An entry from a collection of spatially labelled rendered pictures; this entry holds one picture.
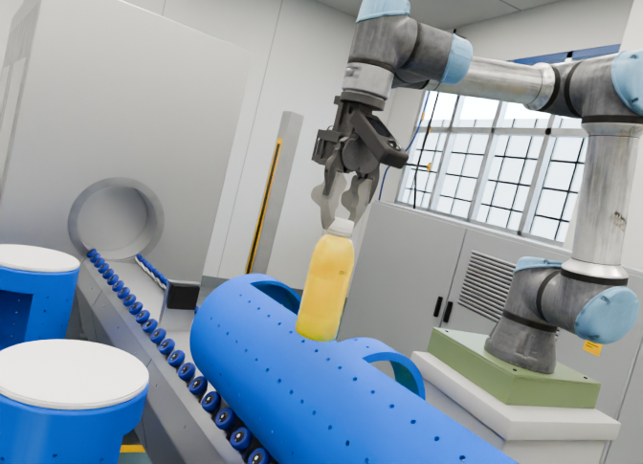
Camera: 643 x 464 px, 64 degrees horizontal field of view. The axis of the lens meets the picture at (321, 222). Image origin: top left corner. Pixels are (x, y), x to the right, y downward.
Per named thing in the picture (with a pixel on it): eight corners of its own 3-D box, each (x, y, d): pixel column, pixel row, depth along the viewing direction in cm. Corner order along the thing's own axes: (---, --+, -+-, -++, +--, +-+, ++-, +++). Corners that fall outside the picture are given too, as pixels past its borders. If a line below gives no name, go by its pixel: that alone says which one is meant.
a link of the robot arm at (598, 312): (577, 323, 110) (614, 62, 103) (639, 349, 96) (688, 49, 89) (531, 325, 106) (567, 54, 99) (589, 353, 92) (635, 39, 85)
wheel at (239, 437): (246, 426, 103) (240, 420, 102) (257, 436, 100) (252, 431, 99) (231, 444, 102) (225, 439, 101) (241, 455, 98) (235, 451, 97)
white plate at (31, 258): (4, 239, 173) (3, 243, 173) (-39, 254, 146) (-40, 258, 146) (90, 256, 178) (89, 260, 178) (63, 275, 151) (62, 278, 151)
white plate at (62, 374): (37, 420, 77) (36, 428, 77) (178, 383, 101) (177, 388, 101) (-44, 350, 92) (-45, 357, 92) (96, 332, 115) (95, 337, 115)
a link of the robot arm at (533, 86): (572, 70, 113) (369, 35, 98) (614, 63, 103) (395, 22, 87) (565, 123, 115) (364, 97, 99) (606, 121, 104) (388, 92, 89)
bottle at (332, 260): (284, 329, 83) (310, 218, 82) (320, 329, 87) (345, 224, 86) (307, 346, 78) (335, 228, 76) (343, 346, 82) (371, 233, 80)
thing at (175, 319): (187, 328, 164) (198, 281, 163) (191, 333, 161) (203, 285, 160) (156, 327, 158) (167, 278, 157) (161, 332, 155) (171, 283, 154)
